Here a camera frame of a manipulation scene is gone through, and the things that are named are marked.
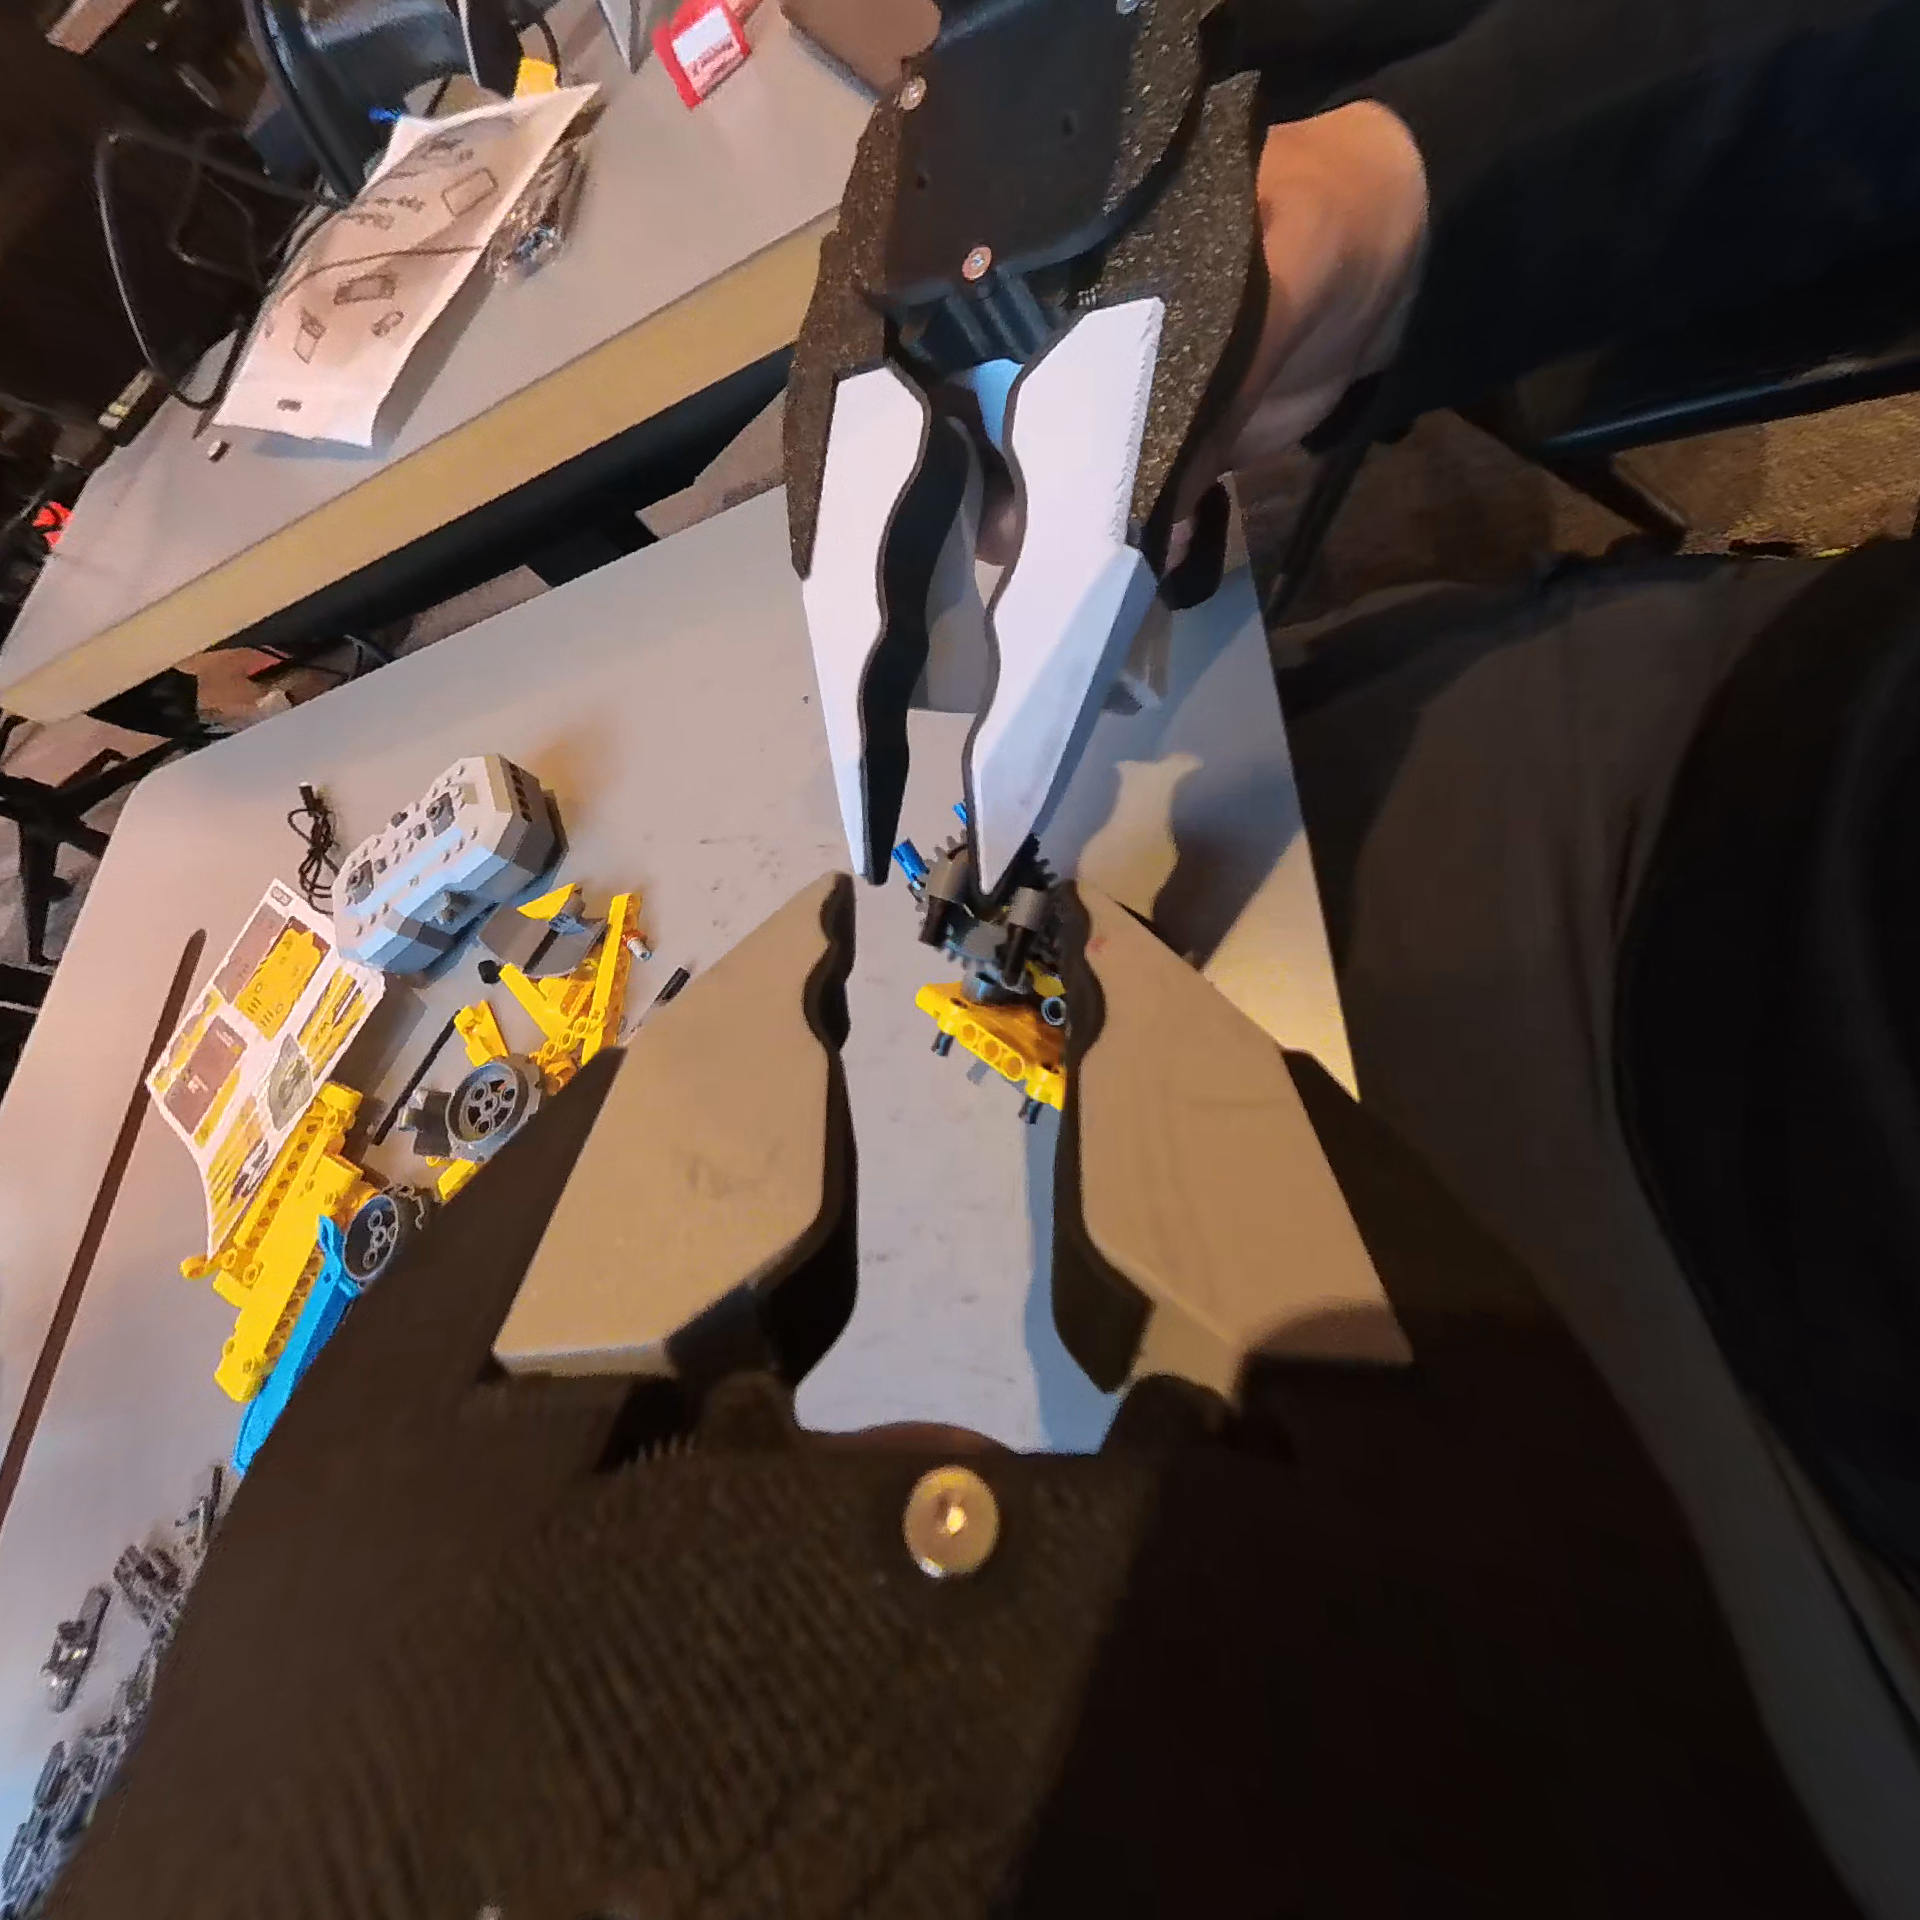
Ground grey desk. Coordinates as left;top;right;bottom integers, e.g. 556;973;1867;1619
0;486;1359;1906

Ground red box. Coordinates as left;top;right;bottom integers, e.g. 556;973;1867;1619
649;0;771;110

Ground large yellow brick assembly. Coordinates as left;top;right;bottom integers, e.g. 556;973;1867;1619
181;1076;396;1403

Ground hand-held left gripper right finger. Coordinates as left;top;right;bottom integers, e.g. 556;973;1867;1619
1049;882;1415;1403

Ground blue curved brick piece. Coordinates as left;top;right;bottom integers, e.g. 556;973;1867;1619
228;1211;396;1478

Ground long black strip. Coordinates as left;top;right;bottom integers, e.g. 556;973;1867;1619
0;927;207;1517

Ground person's right hand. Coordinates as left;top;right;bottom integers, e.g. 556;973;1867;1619
1230;102;1431;495

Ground yellow black toy wheel assembly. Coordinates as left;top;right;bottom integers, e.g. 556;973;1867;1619
915;977;1073;1125

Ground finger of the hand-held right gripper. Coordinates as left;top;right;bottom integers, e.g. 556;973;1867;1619
801;358;940;885
959;297;1167;894

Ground grey curved panel piece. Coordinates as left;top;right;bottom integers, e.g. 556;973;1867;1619
481;885;633;969

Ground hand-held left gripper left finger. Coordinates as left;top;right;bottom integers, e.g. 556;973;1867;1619
491;870;865;1373

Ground person's right forearm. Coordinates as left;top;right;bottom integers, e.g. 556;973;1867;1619
1217;0;1920;437

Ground black axle rod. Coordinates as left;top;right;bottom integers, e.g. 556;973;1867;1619
372;1019;471;1146

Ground small black cable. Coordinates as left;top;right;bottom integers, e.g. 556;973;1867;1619
285;780;349;902

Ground white instruction booklet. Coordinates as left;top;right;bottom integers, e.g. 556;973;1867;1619
215;82;606;449

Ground grey toy battery box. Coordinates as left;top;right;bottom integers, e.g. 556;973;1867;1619
329;754;572;985

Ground colourful instruction booklet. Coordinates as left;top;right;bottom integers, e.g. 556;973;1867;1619
145;878;389;1254

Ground grey toy gear assembly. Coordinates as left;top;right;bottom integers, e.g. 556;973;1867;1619
895;836;1074;999

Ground pile of yellow beams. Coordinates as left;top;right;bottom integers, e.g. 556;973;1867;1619
441;885;653;1105

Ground beige wood-edged table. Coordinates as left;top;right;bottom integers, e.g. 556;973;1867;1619
0;0;879;723

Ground pile of small black bricks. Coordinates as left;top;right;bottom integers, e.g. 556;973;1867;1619
0;1463;233;1894

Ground person's dark trousers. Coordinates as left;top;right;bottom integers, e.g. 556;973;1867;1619
1201;546;1920;1920

